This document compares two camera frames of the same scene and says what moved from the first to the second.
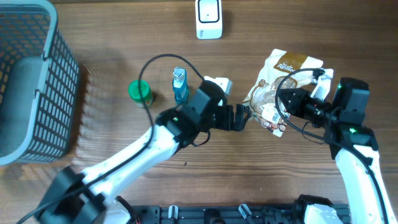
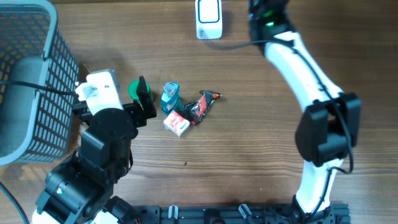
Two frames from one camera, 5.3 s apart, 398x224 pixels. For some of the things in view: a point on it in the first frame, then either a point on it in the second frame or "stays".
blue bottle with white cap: (180, 84) → (170, 98)
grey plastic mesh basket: (39, 79) stays
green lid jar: (145, 91) stays
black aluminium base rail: (224, 214) stays
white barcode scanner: (209, 19) stays
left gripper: (241, 119) → (138, 116)
